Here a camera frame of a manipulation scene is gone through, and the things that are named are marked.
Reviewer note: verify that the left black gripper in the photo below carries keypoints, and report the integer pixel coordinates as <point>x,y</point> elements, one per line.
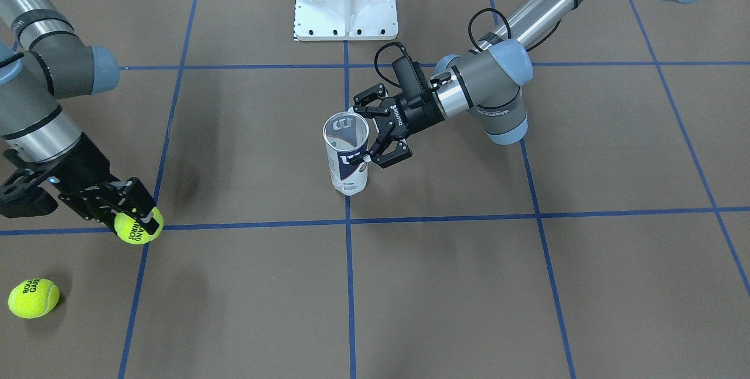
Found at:
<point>419,114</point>

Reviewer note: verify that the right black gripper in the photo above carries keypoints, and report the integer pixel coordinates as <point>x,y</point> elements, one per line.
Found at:
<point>82,169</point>

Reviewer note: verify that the clear tennis ball tube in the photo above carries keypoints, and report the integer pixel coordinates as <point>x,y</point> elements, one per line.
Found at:
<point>346,135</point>

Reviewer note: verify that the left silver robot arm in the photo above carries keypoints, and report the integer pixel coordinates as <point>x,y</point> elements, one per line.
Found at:
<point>487,82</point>

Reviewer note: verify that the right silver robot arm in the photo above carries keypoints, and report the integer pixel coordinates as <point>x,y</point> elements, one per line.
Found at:
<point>53,63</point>

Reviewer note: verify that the yellow tennis ball on table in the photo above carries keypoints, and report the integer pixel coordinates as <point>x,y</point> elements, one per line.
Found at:
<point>33,298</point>

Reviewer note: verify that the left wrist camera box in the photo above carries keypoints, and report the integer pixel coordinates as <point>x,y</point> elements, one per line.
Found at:
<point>415,88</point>

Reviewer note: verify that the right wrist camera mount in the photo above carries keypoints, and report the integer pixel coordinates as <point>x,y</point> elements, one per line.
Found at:
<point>23,197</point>

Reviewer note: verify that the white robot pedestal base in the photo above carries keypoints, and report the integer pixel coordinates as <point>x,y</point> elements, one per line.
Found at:
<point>352,20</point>

